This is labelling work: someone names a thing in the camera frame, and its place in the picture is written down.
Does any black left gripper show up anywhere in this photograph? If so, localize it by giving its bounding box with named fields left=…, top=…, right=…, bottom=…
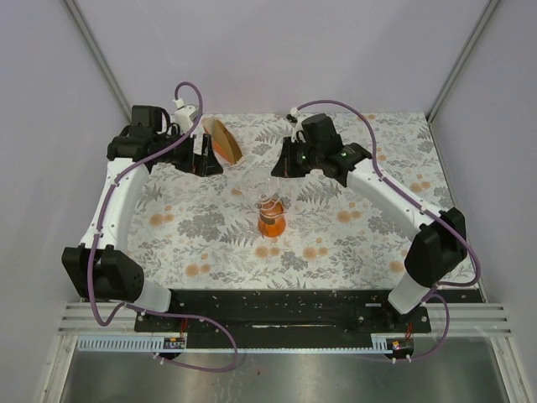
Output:
left=154, top=126, right=222, bottom=177

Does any orange glass carafe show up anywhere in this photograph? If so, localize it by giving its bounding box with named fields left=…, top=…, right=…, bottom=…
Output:
left=258, top=203, right=286, bottom=238

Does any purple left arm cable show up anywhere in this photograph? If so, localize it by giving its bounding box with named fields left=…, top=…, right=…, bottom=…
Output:
left=86, top=82, right=238, bottom=373

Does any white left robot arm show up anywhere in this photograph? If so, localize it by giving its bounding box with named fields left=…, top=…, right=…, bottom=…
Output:
left=61, top=101, right=223, bottom=332

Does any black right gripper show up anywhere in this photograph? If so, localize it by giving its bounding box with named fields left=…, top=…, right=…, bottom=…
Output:
left=272, top=138, right=323, bottom=180

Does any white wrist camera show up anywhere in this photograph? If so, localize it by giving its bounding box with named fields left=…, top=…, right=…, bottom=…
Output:
left=174, top=98, right=199, bottom=133
left=285, top=107, right=307, bottom=143

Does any clear glass dripper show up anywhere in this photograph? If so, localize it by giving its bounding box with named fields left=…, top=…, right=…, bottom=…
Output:
left=238, top=167, right=279, bottom=213

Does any orange coffee filter box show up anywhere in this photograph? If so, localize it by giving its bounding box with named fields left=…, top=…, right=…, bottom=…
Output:
left=201, top=117, right=243, bottom=165

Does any floral patterned tablecloth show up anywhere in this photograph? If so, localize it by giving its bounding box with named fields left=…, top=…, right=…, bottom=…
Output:
left=102, top=111, right=480, bottom=290

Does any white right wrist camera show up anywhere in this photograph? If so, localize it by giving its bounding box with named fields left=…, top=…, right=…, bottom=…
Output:
left=285, top=107, right=307, bottom=143

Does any light blue cable duct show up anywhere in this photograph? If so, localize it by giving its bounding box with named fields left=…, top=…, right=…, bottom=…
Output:
left=76, top=333, right=414, bottom=354

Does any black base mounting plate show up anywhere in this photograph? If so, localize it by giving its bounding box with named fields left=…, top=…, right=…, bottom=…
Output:
left=81, top=288, right=485, bottom=349

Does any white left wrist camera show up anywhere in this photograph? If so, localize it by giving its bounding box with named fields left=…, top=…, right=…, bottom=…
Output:
left=174, top=98, right=199, bottom=133

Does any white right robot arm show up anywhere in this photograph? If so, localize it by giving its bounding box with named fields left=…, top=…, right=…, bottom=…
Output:
left=271, top=113, right=467, bottom=332

